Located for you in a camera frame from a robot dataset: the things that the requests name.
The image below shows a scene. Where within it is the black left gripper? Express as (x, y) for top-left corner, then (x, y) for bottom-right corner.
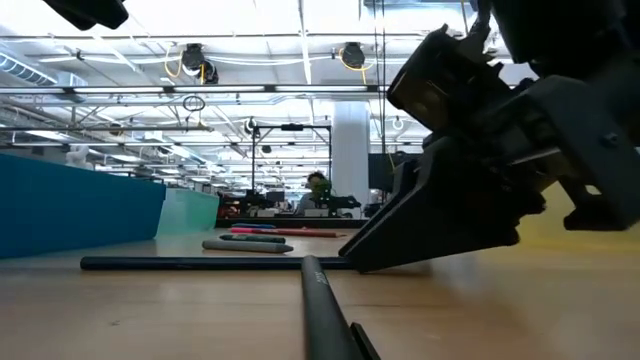
(42, 0), (130, 31)

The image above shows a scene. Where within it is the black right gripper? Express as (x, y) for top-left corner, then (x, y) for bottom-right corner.
(429, 59), (640, 232)

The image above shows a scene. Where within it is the brown pencil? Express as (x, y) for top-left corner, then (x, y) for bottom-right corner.
(299, 229), (347, 239)

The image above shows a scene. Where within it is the black hanging cable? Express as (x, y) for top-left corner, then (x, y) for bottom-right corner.
(372, 0), (388, 156)

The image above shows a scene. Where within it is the thick black pen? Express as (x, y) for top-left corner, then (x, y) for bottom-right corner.
(299, 254), (382, 360)

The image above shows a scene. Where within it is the teal plastic bin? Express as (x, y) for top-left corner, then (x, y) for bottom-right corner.
(155, 188), (220, 237)

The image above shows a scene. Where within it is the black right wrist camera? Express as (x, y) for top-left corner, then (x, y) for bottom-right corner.
(387, 23), (511, 136)

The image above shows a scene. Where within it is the blue plastic bin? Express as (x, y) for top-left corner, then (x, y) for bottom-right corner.
(0, 152), (168, 260)

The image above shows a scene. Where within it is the thin black pen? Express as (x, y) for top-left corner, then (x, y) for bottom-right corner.
(79, 256), (354, 272)

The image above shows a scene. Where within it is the white figure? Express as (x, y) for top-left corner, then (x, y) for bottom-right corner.
(63, 144), (96, 174)

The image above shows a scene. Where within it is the black table frame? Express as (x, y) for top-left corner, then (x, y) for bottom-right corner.
(214, 217), (371, 230)

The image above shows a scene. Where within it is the black gantry frame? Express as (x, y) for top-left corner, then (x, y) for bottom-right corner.
(251, 122), (334, 176)

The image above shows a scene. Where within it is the white pillar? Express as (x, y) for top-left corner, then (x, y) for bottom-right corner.
(331, 101), (371, 206)

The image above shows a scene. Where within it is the grey marker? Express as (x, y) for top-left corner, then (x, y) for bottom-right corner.
(201, 239), (295, 255)

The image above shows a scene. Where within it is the black monitor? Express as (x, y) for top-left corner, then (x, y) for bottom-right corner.
(368, 152), (401, 191)

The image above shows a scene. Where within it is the yellow plastic bin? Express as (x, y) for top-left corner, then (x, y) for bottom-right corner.
(514, 182), (640, 254)

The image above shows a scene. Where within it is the long ceiling light bar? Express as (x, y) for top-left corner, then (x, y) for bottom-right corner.
(0, 83), (396, 96)

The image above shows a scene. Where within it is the silver air duct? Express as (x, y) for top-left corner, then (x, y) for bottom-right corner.
(0, 49), (89, 87)

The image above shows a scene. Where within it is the person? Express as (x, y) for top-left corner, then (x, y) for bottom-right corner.
(294, 171), (331, 217)

